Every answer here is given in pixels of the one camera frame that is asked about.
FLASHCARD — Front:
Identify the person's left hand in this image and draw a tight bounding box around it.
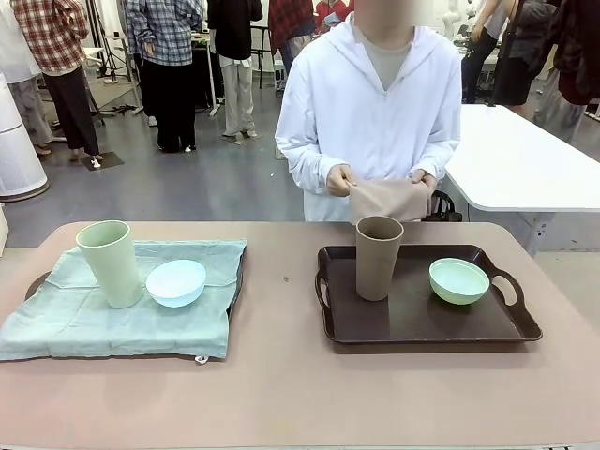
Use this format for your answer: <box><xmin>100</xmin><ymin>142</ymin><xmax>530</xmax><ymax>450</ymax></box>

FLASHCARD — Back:
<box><xmin>410</xmin><ymin>168</ymin><xmax>440</xmax><ymax>188</ymax></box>

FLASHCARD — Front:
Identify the person's right hand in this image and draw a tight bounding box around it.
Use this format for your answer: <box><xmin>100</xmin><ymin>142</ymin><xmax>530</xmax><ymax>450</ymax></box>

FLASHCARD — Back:
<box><xmin>326</xmin><ymin>164</ymin><xmax>362</xmax><ymax>198</ymax></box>

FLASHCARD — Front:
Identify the beige cloth mat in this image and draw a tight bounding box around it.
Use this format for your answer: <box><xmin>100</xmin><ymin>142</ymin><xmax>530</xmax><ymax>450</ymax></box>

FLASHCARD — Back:
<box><xmin>349</xmin><ymin>180</ymin><xmax>435</xmax><ymax>225</ymax></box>

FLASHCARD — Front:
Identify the light blue bowl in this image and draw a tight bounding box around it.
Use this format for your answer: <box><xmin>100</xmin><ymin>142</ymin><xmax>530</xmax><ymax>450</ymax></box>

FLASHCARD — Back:
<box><xmin>145</xmin><ymin>259</ymin><xmax>208</xmax><ymax>308</ymax></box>

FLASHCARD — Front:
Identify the pale green tall cup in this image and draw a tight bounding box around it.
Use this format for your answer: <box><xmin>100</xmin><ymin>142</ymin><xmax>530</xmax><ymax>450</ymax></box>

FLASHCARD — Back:
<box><xmin>75</xmin><ymin>219</ymin><xmax>144</xmax><ymax>309</ymax></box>

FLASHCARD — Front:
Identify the teal cloth mat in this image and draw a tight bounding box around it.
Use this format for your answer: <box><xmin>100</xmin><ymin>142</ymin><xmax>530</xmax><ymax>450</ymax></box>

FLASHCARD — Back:
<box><xmin>0</xmin><ymin>239</ymin><xmax>248</xmax><ymax>365</ymax></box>

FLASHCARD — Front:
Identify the person's left forearm white sleeve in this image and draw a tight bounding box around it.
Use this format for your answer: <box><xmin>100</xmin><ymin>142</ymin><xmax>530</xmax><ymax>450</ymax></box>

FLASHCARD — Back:
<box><xmin>412</xmin><ymin>133</ymin><xmax>461</xmax><ymax>182</ymax></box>

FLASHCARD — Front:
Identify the person's right forearm white sleeve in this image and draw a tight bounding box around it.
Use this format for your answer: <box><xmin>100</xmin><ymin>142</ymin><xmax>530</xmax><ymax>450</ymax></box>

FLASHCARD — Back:
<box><xmin>283</xmin><ymin>140</ymin><xmax>349</xmax><ymax>193</ymax></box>

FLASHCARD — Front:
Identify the black bag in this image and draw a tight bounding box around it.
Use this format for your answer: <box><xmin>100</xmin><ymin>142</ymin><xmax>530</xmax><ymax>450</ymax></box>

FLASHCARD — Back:
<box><xmin>424</xmin><ymin>189</ymin><xmax>463</xmax><ymax>222</ymax></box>

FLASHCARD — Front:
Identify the person in white hoodie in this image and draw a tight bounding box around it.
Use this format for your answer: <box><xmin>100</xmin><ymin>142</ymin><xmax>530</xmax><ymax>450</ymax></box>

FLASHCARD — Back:
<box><xmin>274</xmin><ymin>0</ymin><xmax>463</xmax><ymax>223</ymax></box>

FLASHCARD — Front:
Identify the brown tall cup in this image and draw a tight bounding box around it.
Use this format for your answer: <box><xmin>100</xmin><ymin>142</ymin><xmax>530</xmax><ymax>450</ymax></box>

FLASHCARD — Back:
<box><xmin>354</xmin><ymin>215</ymin><xmax>405</xmax><ymax>302</ymax></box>

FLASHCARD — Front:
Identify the white side table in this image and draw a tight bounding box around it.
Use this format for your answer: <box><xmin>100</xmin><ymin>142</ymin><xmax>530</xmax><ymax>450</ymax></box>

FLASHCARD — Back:
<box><xmin>442</xmin><ymin>103</ymin><xmax>600</xmax><ymax>257</ymax></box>

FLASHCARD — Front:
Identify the mint green bowl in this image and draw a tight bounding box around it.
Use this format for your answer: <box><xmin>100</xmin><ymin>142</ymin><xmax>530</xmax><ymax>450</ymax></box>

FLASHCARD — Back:
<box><xmin>427</xmin><ymin>257</ymin><xmax>491</xmax><ymax>307</ymax></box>

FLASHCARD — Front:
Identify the bystander in dark coat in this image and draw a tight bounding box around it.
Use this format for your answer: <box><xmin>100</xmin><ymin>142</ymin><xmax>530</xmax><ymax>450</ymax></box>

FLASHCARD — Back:
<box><xmin>489</xmin><ymin>0</ymin><xmax>559</xmax><ymax>108</ymax></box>

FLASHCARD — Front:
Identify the bystander in dark red plaid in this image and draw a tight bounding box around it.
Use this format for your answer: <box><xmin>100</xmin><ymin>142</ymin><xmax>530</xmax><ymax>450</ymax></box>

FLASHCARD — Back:
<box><xmin>268</xmin><ymin>0</ymin><xmax>316</xmax><ymax>93</ymax></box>

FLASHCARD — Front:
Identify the bystander in black jacket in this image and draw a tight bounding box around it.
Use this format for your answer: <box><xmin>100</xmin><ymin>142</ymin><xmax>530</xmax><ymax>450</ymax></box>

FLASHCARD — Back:
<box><xmin>207</xmin><ymin>0</ymin><xmax>264</xmax><ymax>141</ymax></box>

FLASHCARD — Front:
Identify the bystander in maroon top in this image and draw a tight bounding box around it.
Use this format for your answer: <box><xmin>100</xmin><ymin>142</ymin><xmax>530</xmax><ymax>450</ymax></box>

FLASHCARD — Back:
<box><xmin>533</xmin><ymin>0</ymin><xmax>600</xmax><ymax>144</ymax></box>

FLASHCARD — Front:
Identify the bystander in blue plaid shirt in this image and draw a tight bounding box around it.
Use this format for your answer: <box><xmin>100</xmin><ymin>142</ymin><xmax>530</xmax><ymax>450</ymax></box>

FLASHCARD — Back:
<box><xmin>124</xmin><ymin>0</ymin><xmax>207</xmax><ymax>154</ymax></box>

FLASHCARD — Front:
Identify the black floor plate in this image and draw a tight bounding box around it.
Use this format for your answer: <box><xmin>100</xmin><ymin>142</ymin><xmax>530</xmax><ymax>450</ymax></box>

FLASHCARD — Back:
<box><xmin>82</xmin><ymin>152</ymin><xmax>126</xmax><ymax>171</ymax></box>

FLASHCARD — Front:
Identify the bystander in red plaid shirt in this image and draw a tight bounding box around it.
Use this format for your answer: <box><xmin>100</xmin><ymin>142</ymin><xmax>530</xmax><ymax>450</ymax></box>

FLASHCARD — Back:
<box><xmin>11</xmin><ymin>0</ymin><xmax>102</xmax><ymax>163</ymax></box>

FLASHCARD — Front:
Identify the white cylindrical air purifier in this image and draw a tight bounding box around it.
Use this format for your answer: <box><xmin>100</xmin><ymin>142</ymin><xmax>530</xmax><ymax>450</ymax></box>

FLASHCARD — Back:
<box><xmin>0</xmin><ymin>72</ymin><xmax>50</xmax><ymax>203</ymax></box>

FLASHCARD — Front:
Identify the bystander in white shirt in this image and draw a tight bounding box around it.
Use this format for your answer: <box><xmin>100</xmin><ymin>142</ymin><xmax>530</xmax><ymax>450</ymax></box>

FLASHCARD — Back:
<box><xmin>0</xmin><ymin>0</ymin><xmax>55</xmax><ymax>156</ymax></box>

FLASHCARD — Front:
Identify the dark brown handled tray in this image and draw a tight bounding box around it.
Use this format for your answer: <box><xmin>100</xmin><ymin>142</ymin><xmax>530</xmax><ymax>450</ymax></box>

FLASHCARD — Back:
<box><xmin>314</xmin><ymin>243</ymin><xmax>544</xmax><ymax>344</ymax></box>
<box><xmin>23</xmin><ymin>243</ymin><xmax>248</xmax><ymax>325</ymax></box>

